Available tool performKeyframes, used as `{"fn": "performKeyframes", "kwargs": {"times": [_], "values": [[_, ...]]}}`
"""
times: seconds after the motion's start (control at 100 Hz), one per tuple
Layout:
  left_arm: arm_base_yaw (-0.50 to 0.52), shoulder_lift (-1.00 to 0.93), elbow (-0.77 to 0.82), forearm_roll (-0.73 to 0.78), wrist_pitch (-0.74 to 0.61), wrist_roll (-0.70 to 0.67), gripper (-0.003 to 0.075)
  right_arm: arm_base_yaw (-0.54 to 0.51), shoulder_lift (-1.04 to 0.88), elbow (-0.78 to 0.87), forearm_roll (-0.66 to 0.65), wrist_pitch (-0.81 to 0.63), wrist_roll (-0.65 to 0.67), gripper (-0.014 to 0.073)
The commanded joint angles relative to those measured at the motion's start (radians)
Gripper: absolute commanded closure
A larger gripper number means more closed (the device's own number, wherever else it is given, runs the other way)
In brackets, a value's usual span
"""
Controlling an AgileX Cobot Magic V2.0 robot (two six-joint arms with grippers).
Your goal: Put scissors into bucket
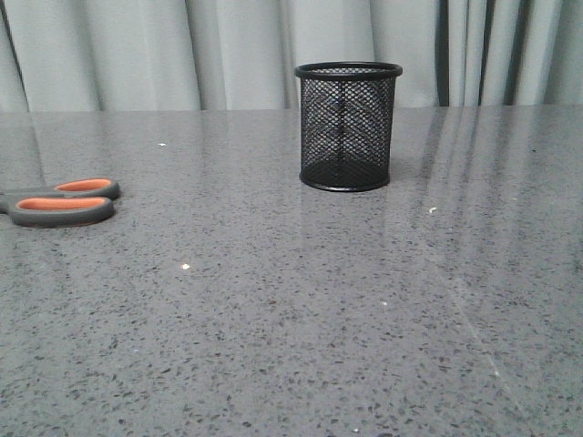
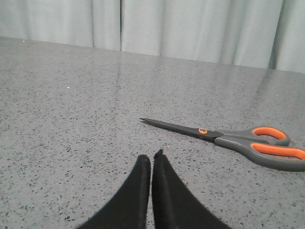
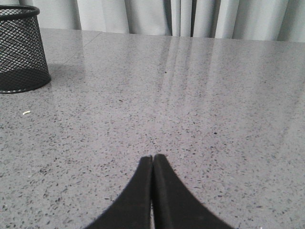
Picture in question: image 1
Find black mesh pen bucket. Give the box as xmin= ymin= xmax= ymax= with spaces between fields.
xmin=294 ymin=61 xmax=403 ymax=192

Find grey curtain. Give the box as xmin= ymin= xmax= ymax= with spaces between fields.
xmin=1 ymin=1 xmax=582 ymax=112

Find grey orange handled scissors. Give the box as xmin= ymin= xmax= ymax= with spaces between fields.
xmin=1 ymin=178 xmax=120 ymax=228

